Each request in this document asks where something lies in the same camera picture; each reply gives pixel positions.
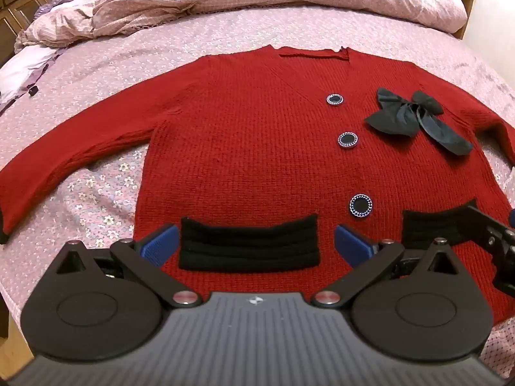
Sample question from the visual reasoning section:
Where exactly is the wooden cabinet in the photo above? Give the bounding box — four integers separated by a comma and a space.
0, 0, 99, 55

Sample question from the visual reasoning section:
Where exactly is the lilac frilled pillow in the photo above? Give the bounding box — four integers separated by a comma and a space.
0, 0, 95, 110

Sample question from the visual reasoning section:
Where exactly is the red knit cardigan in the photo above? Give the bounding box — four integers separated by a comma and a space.
0, 46, 515, 335

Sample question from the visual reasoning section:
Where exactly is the pink floral bed sheet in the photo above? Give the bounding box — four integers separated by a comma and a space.
0, 6, 515, 386

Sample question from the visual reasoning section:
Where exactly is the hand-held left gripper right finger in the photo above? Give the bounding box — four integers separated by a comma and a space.
311, 224, 459, 308

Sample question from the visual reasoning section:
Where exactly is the black ribbon bow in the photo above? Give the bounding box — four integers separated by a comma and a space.
364, 87, 474, 157

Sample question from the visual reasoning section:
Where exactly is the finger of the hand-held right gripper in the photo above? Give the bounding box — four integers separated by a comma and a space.
467, 205, 515, 291

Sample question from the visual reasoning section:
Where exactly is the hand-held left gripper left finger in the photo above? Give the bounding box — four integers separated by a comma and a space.
54, 224, 204, 307

